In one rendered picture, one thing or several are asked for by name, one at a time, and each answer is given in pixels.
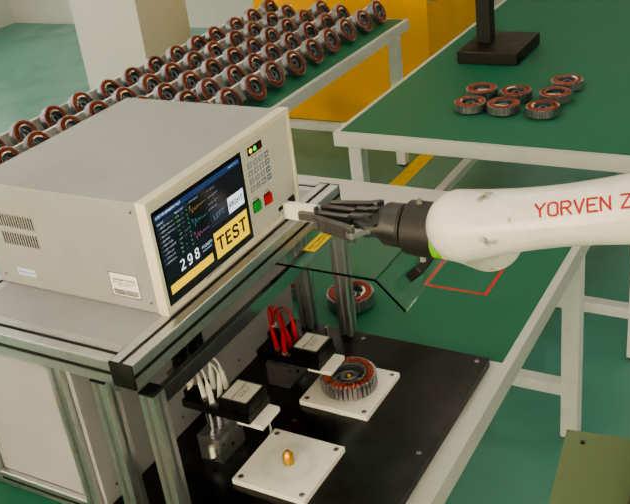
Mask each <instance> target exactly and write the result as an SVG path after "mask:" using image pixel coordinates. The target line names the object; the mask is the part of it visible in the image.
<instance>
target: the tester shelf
mask: <svg viewBox="0 0 630 504"><path fill-rule="evenodd" d="M298 185H299V192H300V200H301V203H308V204H316V205H320V206H321V205H322V204H329V201H330V200H341V198H340V189H339V184H330V183H322V182H311V181H302V180H298ZM313 229H314V228H313V223H312V222H305V221H298V220H290V219H284V220H283V221H282V222H281V223H280V224H279V225H277V226H276V227H275V228H274V229H273V230H272V231H270V232H269V233H268V234H267V235H266V236H265V237H263V238H262V239H261V240H260V241H259V242H258V243H256V244H255V245H254V246H253V247H252V248H251V249H249V250H248V251H247V252H246V253H245V254H243V255H242V256H241V257H240V258H239V259H238V260H236V261H235V262H234V263H233V264H232V265H231V266H229V267H228V268H227V269H226V270H225V271H224V272H222V273H221V274H220V275H219V276H218V277H217V278H215V279H214V280H213V281H212V282H211V283H210V284H208V285H207V286H206V287H205V288H204V289H203V290H201V291H200V292H199V293H198V294H197V295H196V296H194V297H193V298H192V299H191V300H190V301H189V302H187V303H186V304H185V305H184V306H183V307H181V308H180V309H179V310H178V311H177V312H176V313H174V314H173V315H172V316H171V317H166V316H161V315H160V314H158V313H153V312H148V311H144V310H139V309H134V308H130V307H125V306H120V305H116V304H111V303H106V302H102V301H97V300H92V299H88V298H83V297H78V296H74V295H69V294H64V293H60V292H55V291H50V290H46V289H41V288H37V287H32V286H27V285H23V284H18V283H13V282H9V281H4V280H2V278H1V275H0V354H2V355H6V356H10V357H13V358H17V359H21V360H25V361H28V362H32V363H36V364H39V365H43V366H47V367H51V368H54V369H58V370H62V371H65V372H69V373H73V374H77V375H80V376H84V377H88V378H91V379H95V380H99V381H103V382H106V383H110V384H114V385H115V386H119V387H123V388H127V389H130V390H134V391H137V390H138V389H139V388H140V387H141V386H142V385H143V384H144V383H145V382H146V381H147V380H148V379H150V378H151V377H152V376H153V375H154V374H155V373H156V372H157V371H158V370H159V369H161V368H162V367H163V366H164V365H165V364H166V363H167V362H168V361H169V360H170V359H171V358H173V357H174V356H175V355H176V354H177V353H178V352H179V351H180V350H181V349H182V348H184V347H185V346H186V345H187V344H188V343H189V342H190V341H191V340H192V339H193V338H194V337H196V336H197V335H198V334H199V333H200V332H201V331H202V330H203V329H204V328H205V327H207V326H208V325H209V324H210V323H211V322H212V321H213V320H214V319H215V318H216V317H217V316H219V315H220V314H221V313H222V312H223V311H224V310H225V309H226V308H227V307H228V306H230V305H231V304H232V303H233V302H234V301H235V300H236V299H237V298H238V297H239V296H240V295H242V294H243V293H244V292H245V291H246V290H247V289H248V288H249V287H250V286H251V285H253V284H254V283H255V282H256V281H257V280H258V279H259V278H260V277H261V276H262V275H263V274H265V273H266V272H267V271H268V270H269V269H270V268H271V267H272V266H273V265H274V264H276V263H277V262H278V261H279V260H280V259H281V258H282V257H283V256H284V255H285V254H287V253H288V252H289V251H290V250H291V249H292V248H293V247H294V246H295V245H296V244H297V243H299V242H300V241H301V240H302V239H303V238H304V237H305V236H306V235H307V234H308V233H310V232H311V231H312V230H313Z"/></svg>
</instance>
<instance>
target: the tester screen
mask: <svg viewBox="0 0 630 504"><path fill-rule="evenodd" d="M241 188H243V183H242V177H241V171H240V165H239V159H238V158H237V159H236V160H234V161H233V162H231V163H230V164H229V165H227V166H226V167H224V168H223V169H221V170H220V171H219V172H217V173H216V174H214V175H213V176H212V177H210V178H209V179H207V180H206V181H204V182H203V183H202V184H200V185H199V186H197V187H196V188H194V189H193V190H192V191H190V192H189V193H187V194H186V195H185V196H183V197H182V198H180V199H179V200H177V201H176V202H175V203H173V204H172V205H170V206H169V207H167V208H166V209H165V210H163V211H162V212H160V213H159V214H158V215H156V216H155V217H153V219H154V224H155V228H156V233H157V237H158V242H159V246H160V251H161V255H162V260H163V265H164V269H165V274H166V278H167V283H168V287H169V292H170V296H171V301H173V300H174V299H176V298H177V297H178V296H179V295H180V294H181V293H183V292H184V291H185V290H186V289H187V288H189V287H190V286H191V285H192V284H193V283H195V282H196V281H197V280H198V279H199V278H201V277H202V276H203V275H204V274H205V273H207V272H208V271H209V270H210V269H211V268H213V267H214V266H215V265H216V264H217V263H219V262H220V261H221V260H222V259H223V258H225V257H226V256H227V255H228V254H229V253H231V252H232V251H233V250H234V249H235V248H237V247H238V246H239V245H240V244H241V243H243V242H244V241H245V240H246V239H247V238H249V237H250V236H251V231H250V234H249V235H247V236H246V237H245V238H244V239H243V240H241V241H240V242H239V243H238V244H237V245H235V246H234V247H233V248H232V249H231V250H229V251H228V252H227V253H226V254H224V255H223V256H222V257H221V258H220V259H218V257H217V252H216V246H215V241H214V236H213V234H214V233H216V232H217V231H218V230H219V229H221V228H222V227H223V226H224V225H226V224H227V223H228V222H229V221H231V220H232V219H233V218H235V217H236V216H237V215H238V214H240V213H241V212H242V211H243V210H245V209H246V210H247V207H246V201H245V203H244V204H242V205H241V206H240V207H238V208H237V209H236V210H235V211H233V212H232V213H231V214H230V215H228V216H227V217H226V218H224V219H223V220H222V221H221V222H219V223H218V224H217V225H215V226H214V227H213V228H212V223H211V218H210V213H209V212H210V211H211V210H213V209H214V208H215V207H217V206H218V205H219V204H221V203H222V202H223V201H225V200H226V199H227V198H229V197H230V196H231V195H233V194H234V193H235V192H237V191H238V190H239V189H241ZM198 245H200V250H201V255H202V257H201V258H200V259H199V260H198V261H196V262H195V263H194V264H193V265H192V266H190V267H189V268H188V269H187V270H185V271H184V272H183V273H182V274H181V272H180V267H179V262H178V261H179V260H181V259H182V258H183V257H184V256H186V255H187V254H188V253H189V252H191V251H192V250H193V249H194V248H196V247H197V246H198ZM212 253H213V257H214V261H213V262H212V263H211V264H210V265H208V266H207V267H206V268H205V269H204V270H202V271H201V272H200V273H199V274H198V275H196V276H195V277H194V278H193V279H191V280H190V281H189V282H188V283H187V284H185V285H184V286H183V287H182V288H181V289H179V290H178V291H177V292H176V293H175V294H172V289H171V286H172V285H173V284H175V283H176V282H177V281H178V280H180V279H181V278H182V277H183V276H184V275H186V274H187V273H188V272H189V271H191V270H192V269H193V268H194V267H196V266H197V265H198V264H199V263H200V262H202V261H203V260H204V259H205V258H207V257H208V256H209V255H210V254H212Z"/></svg>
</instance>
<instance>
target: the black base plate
mask: <svg viewBox="0 0 630 504"><path fill-rule="evenodd" d="M328 329H329V336H332V337H333V345H335V350H336V352H335V353H334V354H339V355H344V357H350V356H353V357H362V358H365V359H366V360H369V361H371V362H372V363H373V364H374V365H375V367H376V368H380V369H384V370H389V371H393V372H398V373H399V374H400V378H399V379H398V381H397V382H396V383H395V385H394V386H393V387H392V389H391V390H390V391H389V393H388V394H387V396H386V397H385V398H384V400H383V401H382V402H381V404H380V405H379V406H378V408H377V409H376V411H375V412H374V413H373V415H372V416H371V417H370V419H369V420H368V421H364V420H360V419H356V418H352V417H348V416H344V415H340V414H336V413H332V412H328V411H324V410H320V409H316V408H312V407H308V406H304V405H300V402H299V400H300V398H301V397H302V396H303V395H304V394H305V392H306V391H307V390H308V389H309V388H310V387H311V385H312V384H313V383H314V382H315V381H316V380H317V378H318V377H319V376H320V373H315V372H311V371H308V368H307V370H306V371H305V372H304V373H303V374H302V375H301V376H300V378H299V379H298V380H297V381H296V382H295V383H294V384H293V386H292V387H291V388H290V389H288V388H284V387H280V386H276V385H272V384H269V380H268V374H267V368H266V362H267V361H268V360H269V359H264V358H260V357H257V356H256V357H255V358H254V359H253V360H252V362H251V363H250V364H249V365H248V366H247V367H246V368H245V369H244V370H243V371H242V372H241V373H240V374H239V375H238V376H237V377H236V378H235V379H234V380H233V381H232V382H231V383H230V384H229V385H231V384H232V383H233V382H234V381H235V380H236V379H237V378H238V379H242V380H247V381H251V382H255V383H259V384H263V385H266V389H267V394H269V397H270V403H269V404H272V405H276V406H279V407H280V412H279V413H278V414H277V415H276V416H275V417H274V418H273V420H272V421H271V424H272V430H274V429H275V428H276V429H280V430H284V431H287V432H291V433H295V434H299V435H302V436H306V437H310V438H313V439H317V440H321V441H325V442H328V443H332V444H336V445H339V446H343V447H345V453H344V454H343V455H342V457H341V458H340V460H339V461H338V462H337V464H336V465H335V466H334V468H333V469H332V470H331V472H330V473H329V475H328V476H327V477H326V479H325V480H324V481H323V483H322V484H321V485H320V487H319V488H318V490H317V491H316V492H315V494H314V495H313V496H312V498H311V499H310V500H309V502H308V503H307V504H406V502H407V500H408V499H409V497H410V495H411V494H412V492H413V490H414V489H415V487H416V486H417V484H418V482H419V481H420V479H421V477H422V476H423V474H424V473H425V471H426V469H427V468H428V466H429V464H430V463H431V461H432V460H433V458H434V456H435V455H436V453H437V451H438V450H439V448H440V446H441V445H442V443H443V442H444V440H445V438H446V437H447V435H448V433H449V432H450V430H451V429H452V427H453V425H454V424H455V422H456V420H457V419H458V417H459V416H460V414H461V412H462V411H463V409H464V407H465V406H466V404H467V403H468V401H469V399H470V398H471V396H472V394H473V393H474V391H475V389H476V388H477V386H478V385H479V383H480V381H481V380H482V378H483V376H484V375H485V373H486V372H487V370H488V368H489V367H490V363H489V358H486V357H481V356H476V355H471V354H466V353H462V352H457V351H452V350H447V349H442V348H437V347H432V346H427V345H422V344H417V343H412V342H407V341H402V340H397V339H392V338H387V337H382V336H377V335H372V334H367V333H362V332H356V333H355V332H354V335H353V337H348V336H347V334H345V335H344V336H343V335H340V329H339V328H337V327H332V326H328ZM206 425H207V419H206V414H205V413H204V412H202V413H201V414H200V415H199V416H198V417H197V418H196V419H195V420H194V421H193V422H192V423H191V424H190V425H189V426H188V427H187V428H186V429H185V430H184V431H183V433H182V434H181V435H180V436H179V437H178V438H177V439H176V441H177V445H178V449H179V453H180V457H181V462H182V466H183V470H184V474H185V478H186V483H187V487H188V491H189V495H190V499H191V504H297V503H293V502H290V501H287V500H284V499H281V498H277V497H274V496H271V495H268V494H265V493H261V492H258V491H255V490H252V489H249V488H245V487H242V486H239V485H236V484H233V482H232V478H233V477H234V476H235V475H236V473H237V472H238V471H239V470H240V469H241V468H242V466H243V465H244V464H245V463H246V462H247V461H248V459H249V458H250V457H251V456H252V455H253V453H254V452H255V451H256V450H257V449H258V448H259V446H260V445H261V444H262V443H263V442H264V441H265V439H266V438H267V436H268V434H269V431H268V426H267V427H266V428H265V429H264V430H263V431H262V430H258V429H254V428H251V427H247V426H244V425H243V430H244V435H245V440H244V441H243V442H242V443H241V445H240V446H239V447H238V448H237V449H236V450H235V451H234V453H233V454H232V455H231V456H230V457H229V458H228V459H227V461H226V462H225V463H224V464H222V463H219V462H215V461H212V460H209V459H205V458H202V456H201V451H200V447H199V442H198V438H197V434H198V433H199V432H200V431H201V430H202V429H203V428H204V427H205V426H206ZM142 478H143V482H144V485H145V489H146V493H147V497H148V500H149V504H166V501H165V497H164V493H163V489H162V485H161V481H160V477H159V473H158V469H157V465H156V461H154V462H153V463H152V464H151V465H150V466H149V467H148V469H147V470H146V471H145V472H144V473H143V474H142Z"/></svg>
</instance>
